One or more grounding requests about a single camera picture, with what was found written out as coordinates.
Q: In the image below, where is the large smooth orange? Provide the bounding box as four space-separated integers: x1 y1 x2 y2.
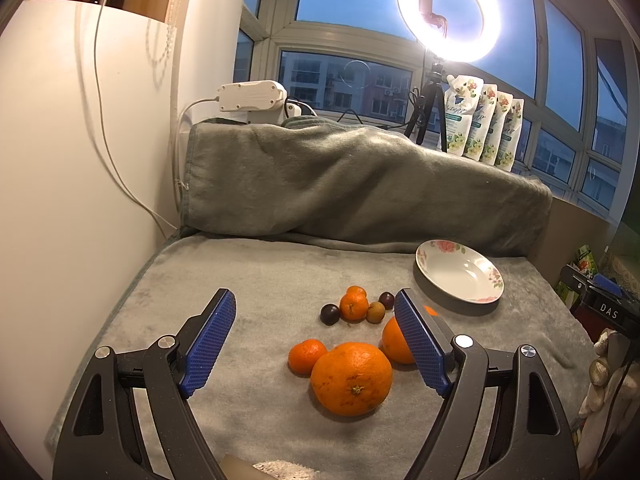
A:
381 316 414 365

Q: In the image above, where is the large speckled orange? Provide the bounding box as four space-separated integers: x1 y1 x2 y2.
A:
310 342 393 417

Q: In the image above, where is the brown longan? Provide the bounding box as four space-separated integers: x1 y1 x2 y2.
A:
366 301 386 324

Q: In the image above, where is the dark plum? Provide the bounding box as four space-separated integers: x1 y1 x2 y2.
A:
319 304 341 326
378 292 395 310

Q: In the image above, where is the mandarin with stem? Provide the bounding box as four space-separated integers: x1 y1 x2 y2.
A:
340 292 369 322

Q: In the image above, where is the tiny back mandarin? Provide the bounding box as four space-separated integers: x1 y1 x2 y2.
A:
346 285 367 296

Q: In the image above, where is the small front mandarin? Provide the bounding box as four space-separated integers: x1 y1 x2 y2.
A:
288 339 328 376

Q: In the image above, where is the floral white plate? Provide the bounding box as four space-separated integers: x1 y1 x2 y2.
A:
414 240 504 304

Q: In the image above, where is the green tissue pack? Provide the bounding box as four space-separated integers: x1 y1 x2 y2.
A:
554 245 598 309

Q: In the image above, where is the grey fleece blanket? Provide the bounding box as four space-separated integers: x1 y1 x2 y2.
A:
44 115 597 480

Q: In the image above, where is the black tripod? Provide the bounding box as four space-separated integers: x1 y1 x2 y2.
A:
404 56 448 153

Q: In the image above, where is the white power strip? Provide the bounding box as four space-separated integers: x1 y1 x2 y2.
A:
218 80 302 125

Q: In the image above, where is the ring light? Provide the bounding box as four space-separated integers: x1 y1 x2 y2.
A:
397 0 502 63

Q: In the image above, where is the white power cable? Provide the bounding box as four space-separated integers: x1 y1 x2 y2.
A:
92 0 222 241

